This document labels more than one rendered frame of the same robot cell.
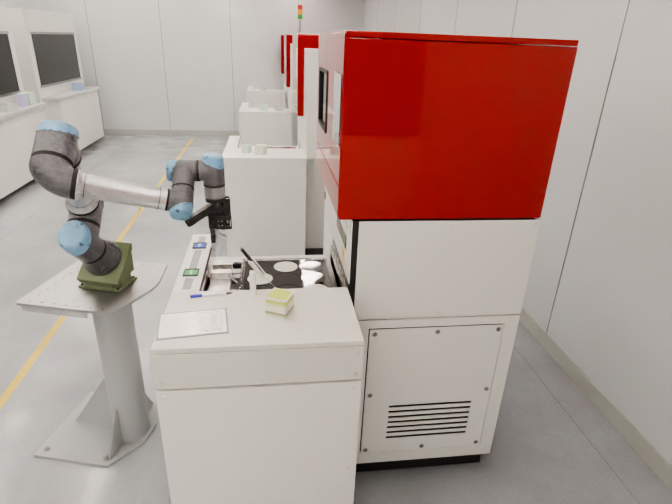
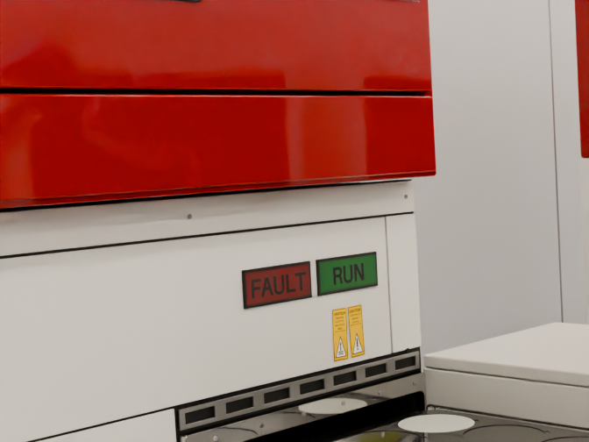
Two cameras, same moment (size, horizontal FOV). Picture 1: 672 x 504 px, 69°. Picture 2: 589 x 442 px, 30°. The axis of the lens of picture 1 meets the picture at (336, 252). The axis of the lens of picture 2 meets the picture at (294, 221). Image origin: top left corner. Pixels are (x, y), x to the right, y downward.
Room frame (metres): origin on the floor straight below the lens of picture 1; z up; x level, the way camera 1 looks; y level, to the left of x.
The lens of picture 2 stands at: (2.63, 1.14, 1.25)
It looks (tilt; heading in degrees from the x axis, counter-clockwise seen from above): 3 degrees down; 235
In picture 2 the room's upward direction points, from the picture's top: 3 degrees counter-clockwise
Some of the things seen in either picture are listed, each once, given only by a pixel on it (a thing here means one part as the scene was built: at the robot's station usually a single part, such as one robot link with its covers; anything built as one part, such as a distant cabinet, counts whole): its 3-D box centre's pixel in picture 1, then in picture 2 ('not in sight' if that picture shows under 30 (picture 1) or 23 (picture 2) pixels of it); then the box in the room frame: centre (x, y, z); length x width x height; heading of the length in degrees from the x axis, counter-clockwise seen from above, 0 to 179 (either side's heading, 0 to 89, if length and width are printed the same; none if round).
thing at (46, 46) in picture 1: (42, 84); not in sight; (7.68, 4.54, 1.00); 1.80 x 1.08 x 2.00; 8
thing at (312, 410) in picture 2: (337, 276); (315, 435); (1.80, -0.01, 0.89); 0.44 x 0.02 x 0.10; 8
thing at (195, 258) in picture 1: (196, 274); not in sight; (1.76, 0.56, 0.89); 0.55 x 0.09 x 0.14; 8
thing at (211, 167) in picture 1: (212, 170); not in sight; (1.67, 0.45, 1.35); 0.09 x 0.08 x 0.11; 98
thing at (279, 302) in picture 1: (279, 303); not in sight; (1.37, 0.18, 1.00); 0.07 x 0.07 x 0.07; 72
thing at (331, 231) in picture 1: (336, 232); (198, 361); (1.97, 0.00, 1.02); 0.82 x 0.03 x 0.40; 8
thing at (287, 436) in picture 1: (263, 390); not in sight; (1.66, 0.29, 0.41); 0.97 x 0.64 x 0.82; 8
